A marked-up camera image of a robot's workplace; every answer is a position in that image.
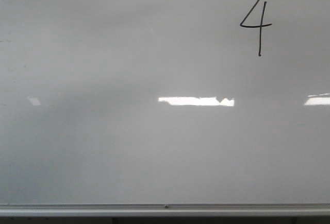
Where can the white glossy whiteboard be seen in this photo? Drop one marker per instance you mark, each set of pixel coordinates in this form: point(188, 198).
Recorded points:
point(164, 101)

